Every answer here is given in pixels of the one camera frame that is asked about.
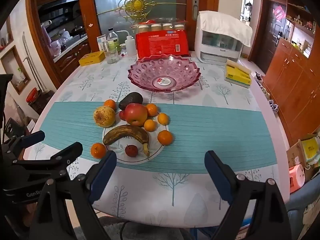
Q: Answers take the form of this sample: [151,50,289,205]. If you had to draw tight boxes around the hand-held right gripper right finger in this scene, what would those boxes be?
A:
[204,150,292,240]

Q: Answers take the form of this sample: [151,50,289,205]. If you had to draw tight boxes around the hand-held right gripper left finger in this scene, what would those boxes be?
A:
[29,150,118,240]

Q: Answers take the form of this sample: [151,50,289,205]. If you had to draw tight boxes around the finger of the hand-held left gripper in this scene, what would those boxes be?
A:
[1,131,45,155]
[10,142,83,178]

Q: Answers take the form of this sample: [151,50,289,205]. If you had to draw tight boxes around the brown overripe banana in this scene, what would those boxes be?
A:
[103,124,150,157]

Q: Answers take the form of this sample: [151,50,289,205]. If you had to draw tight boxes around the yellow spotted pear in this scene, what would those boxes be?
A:
[93,106,116,127]

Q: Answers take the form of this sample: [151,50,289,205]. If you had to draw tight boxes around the red apple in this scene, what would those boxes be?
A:
[124,103,148,126]

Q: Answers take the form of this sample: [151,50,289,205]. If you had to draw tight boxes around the dark green avocado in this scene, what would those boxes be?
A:
[118,92,143,110]

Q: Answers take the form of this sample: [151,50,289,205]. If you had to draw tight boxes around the pink glass bowl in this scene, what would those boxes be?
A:
[127,54,202,93]

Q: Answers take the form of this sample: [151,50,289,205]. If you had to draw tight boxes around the brown wicker bin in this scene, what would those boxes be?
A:
[28,90,54,115]

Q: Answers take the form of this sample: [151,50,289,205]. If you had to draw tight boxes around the teal striped placemat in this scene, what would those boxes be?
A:
[41,102,278,174]

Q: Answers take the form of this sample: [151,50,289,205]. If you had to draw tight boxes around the red lid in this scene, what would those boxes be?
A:
[26,87,39,103]

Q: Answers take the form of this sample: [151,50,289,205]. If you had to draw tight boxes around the grey metal pole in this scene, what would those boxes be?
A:
[22,32,48,93]

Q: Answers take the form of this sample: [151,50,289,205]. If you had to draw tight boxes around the brown cardboard box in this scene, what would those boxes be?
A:
[286,140,308,168]

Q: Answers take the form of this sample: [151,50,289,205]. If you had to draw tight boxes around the pink plastic stool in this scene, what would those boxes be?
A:
[289,165,306,193]

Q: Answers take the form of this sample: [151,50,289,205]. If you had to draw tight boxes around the wooden kitchen base cabinet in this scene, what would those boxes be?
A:
[54,36,92,80]

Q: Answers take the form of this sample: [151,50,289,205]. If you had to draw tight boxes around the blue chair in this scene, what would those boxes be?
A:
[285,187,320,233]

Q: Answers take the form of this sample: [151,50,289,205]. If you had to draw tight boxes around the pink kettle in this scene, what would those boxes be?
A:
[49,30,71,55]

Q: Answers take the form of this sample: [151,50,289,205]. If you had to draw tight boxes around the yellow tissue pack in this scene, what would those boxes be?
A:
[224,59,252,88]

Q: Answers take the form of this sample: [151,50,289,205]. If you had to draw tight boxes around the yellow cardboard box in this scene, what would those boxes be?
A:
[78,51,105,67]

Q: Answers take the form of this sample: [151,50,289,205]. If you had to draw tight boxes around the clear drinking glass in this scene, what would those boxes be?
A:
[106,41,120,64]

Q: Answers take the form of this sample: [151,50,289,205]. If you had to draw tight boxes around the small white carton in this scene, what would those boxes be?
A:
[97,34,107,52]

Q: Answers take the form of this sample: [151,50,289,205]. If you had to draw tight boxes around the white countertop appliance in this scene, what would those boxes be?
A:
[195,11,244,64]

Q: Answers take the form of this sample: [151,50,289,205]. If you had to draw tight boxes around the clear bottle green label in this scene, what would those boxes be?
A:
[107,28,120,55]

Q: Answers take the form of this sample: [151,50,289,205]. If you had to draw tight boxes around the tall wooden cabinet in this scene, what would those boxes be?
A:
[264,0,320,143]

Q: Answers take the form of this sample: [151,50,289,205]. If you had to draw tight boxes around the white squeeze bottle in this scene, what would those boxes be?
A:
[114,30,135,57]

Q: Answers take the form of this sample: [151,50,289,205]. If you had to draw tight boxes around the black range hood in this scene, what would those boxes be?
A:
[37,0,80,22]

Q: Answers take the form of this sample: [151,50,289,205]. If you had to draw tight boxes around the red paper cup package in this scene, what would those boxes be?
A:
[135,19,192,59]

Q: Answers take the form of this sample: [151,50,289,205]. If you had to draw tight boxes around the dark entrance door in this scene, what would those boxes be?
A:
[259,0,287,65]

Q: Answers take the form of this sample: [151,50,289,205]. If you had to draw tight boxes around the white towel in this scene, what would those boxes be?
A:
[199,11,253,47]

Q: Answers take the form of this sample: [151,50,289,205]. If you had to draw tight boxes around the gold door ornament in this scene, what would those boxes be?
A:
[117,0,187,27]

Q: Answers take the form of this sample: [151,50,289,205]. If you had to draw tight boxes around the hanging dark clothes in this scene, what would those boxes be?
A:
[244,1,253,22]

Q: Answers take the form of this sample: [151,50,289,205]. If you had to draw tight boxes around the red door decoration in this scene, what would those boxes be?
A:
[273,6,286,21]

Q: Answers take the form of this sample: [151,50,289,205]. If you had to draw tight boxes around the wooden wall niche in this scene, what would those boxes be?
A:
[0,45,32,95]

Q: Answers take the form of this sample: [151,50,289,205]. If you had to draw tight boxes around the silver door handle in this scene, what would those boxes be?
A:
[192,0,200,20]

